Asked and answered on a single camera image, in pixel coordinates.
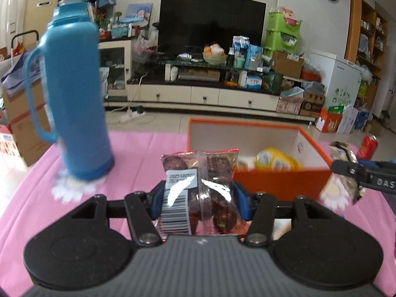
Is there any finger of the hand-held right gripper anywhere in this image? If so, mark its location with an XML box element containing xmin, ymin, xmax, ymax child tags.
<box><xmin>332</xmin><ymin>159</ymin><xmax>372</xmax><ymax>190</ymax></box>

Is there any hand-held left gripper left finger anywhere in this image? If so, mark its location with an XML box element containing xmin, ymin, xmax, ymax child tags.
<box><xmin>71</xmin><ymin>181</ymin><xmax>165</xmax><ymax>248</ymax></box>

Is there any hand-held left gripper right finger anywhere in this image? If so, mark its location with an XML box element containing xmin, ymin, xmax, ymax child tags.
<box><xmin>233</xmin><ymin>181</ymin><xmax>341</xmax><ymax>248</ymax></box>

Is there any silver snack packet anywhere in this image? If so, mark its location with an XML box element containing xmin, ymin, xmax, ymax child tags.
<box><xmin>327</xmin><ymin>141</ymin><xmax>368</xmax><ymax>205</ymax></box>

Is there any dark dried fruit snack packet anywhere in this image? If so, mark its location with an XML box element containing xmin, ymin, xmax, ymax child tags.
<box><xmin>159</xmin><ymin>149</ymin><xmax>248</xmax><ymax>239</ymax></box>

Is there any orange cardboard box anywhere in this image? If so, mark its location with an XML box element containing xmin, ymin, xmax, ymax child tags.
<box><xmin>187</xmin><ymin>118</ymin><xmax>335</xmax><ymax>202</ymax></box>

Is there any yellow snack packet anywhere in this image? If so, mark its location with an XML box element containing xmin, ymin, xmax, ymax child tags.
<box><xmin>255</xmin><ymin>148</ymin><xmax>302</xmax><ymax>172</ymax></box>

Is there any red drink can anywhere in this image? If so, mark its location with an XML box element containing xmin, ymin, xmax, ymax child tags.
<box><xmin>356</xmin><ymin>134</ymin><xmax>379</xmax><ymax>161</ymax></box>

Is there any orange carton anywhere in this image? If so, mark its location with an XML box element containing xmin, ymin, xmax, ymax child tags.
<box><xmin>315</xmin><ymin>107</ymin><xmax>343</xmax><ymax>134</ymax></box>

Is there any pink tablecloth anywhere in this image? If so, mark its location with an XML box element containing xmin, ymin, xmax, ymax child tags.
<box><xmin>0</xmin><ymin>129</ymin><xmax>396</xmax><ymax>297</ymax></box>

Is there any white power strip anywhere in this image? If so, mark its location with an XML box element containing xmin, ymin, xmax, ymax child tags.
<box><xmin>119</xmin><ymin>111</ymin><xmax>146</xmax><ymax>124</ymax></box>

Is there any white chest freezer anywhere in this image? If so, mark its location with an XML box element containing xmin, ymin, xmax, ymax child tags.
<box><xmin>309</xmin><ymin>49</ymin><xmax>364</xmax><ymax>116</ymax></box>

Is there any white TV stand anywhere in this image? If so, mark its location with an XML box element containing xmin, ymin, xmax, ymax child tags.
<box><xmin>98</xmin><ymin>39</ymin><xmax>314</xmax><ymax>122</ymax></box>

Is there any small brown cardboard box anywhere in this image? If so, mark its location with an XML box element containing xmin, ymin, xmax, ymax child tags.
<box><xmin>272</xmin><ymin>51</ymin><xmax>304</xmax><ymax>80</ymax></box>

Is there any wooden bookshelf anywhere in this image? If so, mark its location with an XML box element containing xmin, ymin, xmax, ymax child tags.
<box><xmin>344</xmin><ymin>0</ymin><xmax>389</xmax><ymax>75</ymax></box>

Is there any blue thermos flask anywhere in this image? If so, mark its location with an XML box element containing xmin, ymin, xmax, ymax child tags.
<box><xmin>26</xmin><ymin>0</ymin><xmax>116</xmax><ymax>182</ymax></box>

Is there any light blue packet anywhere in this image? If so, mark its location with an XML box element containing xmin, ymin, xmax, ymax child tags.
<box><xmin>247</xmin><ymin>45</ymin><xmax>264</xmax><ymax>70</ymax></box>

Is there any fruit basket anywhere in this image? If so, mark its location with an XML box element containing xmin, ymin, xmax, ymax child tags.
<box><xmin>202</xmin><ymin>44</ymin><xmax>228</xmax><ymax>66</ymax></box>

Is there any green plastic rack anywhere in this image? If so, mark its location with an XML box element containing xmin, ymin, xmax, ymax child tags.
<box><xmin>263</xmin><ymin>10</ymin><xmax>302</xmax><ymax>58</ymax></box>

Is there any large brown cardboard box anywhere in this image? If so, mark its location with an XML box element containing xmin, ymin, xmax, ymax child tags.
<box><xmin>2</xmin><ymin>77</ymin><xmax>60</xmax><ymax>167</ymax></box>

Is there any blue white milk carton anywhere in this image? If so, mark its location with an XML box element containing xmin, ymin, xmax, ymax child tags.
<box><xmin>232</xmin><ymin>35</ymin><xmax>250</xmax><ymax>60</ymax></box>

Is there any black television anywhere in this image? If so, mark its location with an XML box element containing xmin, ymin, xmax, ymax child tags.
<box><xmin>157</xmin><ymin>0</ymin><xmax>267</xmax><ymax>57</ymax></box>

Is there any beige standing air conditioner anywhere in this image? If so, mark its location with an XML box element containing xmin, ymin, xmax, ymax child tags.
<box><xmin>23</xmin><ymin>0</ymin><xmax>63</xmax><ymax>50</ymax></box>

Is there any picture frame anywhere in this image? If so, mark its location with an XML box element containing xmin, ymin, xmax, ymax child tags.
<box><xmin>125</xmin><ymin>3</ymin><xmax>154</xmax><ymax>24</ymax></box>

